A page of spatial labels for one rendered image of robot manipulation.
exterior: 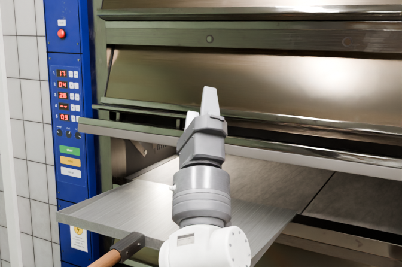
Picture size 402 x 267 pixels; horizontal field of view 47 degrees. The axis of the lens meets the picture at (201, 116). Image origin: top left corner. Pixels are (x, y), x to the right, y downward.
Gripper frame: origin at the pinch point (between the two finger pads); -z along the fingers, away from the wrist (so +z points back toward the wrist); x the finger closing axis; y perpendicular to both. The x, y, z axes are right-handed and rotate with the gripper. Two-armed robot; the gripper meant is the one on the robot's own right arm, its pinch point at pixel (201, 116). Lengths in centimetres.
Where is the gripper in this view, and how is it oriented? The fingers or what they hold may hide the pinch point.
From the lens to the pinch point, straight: 76.6
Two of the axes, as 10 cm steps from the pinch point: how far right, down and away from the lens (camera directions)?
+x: 3.5, -4.7, -8.1
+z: 0.0, 8.6, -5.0
